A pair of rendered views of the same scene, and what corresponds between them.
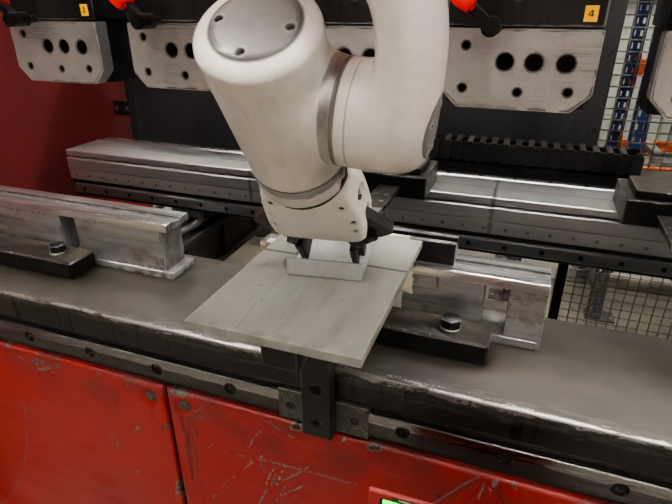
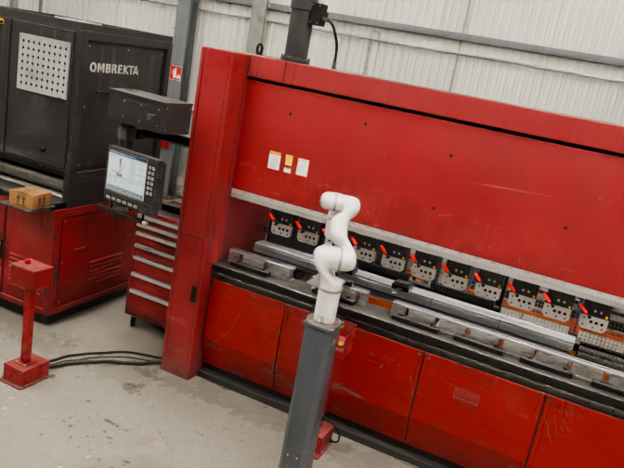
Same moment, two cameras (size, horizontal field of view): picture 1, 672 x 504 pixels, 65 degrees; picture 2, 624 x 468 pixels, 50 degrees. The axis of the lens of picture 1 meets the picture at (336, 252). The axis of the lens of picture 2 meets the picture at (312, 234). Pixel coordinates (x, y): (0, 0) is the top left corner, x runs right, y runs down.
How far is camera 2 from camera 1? 3.75 m
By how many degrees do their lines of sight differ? 11
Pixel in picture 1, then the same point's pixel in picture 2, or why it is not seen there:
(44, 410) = (248, 308)
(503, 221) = (370, 284)
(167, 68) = (304, 239)
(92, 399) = (265, 305)
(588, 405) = (367, 313)
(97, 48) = (290, 231)
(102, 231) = (275, 267)
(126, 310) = (281, 285)
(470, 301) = (353, 294)
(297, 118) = not seen: hidden behind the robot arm
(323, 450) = not seen: hidden behind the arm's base
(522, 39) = (364, 250)
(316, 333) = not seen: hidden behind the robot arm
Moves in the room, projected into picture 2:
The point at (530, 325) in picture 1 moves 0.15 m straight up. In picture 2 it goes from (363, 301) to (368, 279)
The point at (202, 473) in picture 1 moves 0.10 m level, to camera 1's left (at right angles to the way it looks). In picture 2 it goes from (288, 327) to (273, 324)
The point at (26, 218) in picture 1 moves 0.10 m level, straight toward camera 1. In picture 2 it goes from (254, 261) to (260, 266)
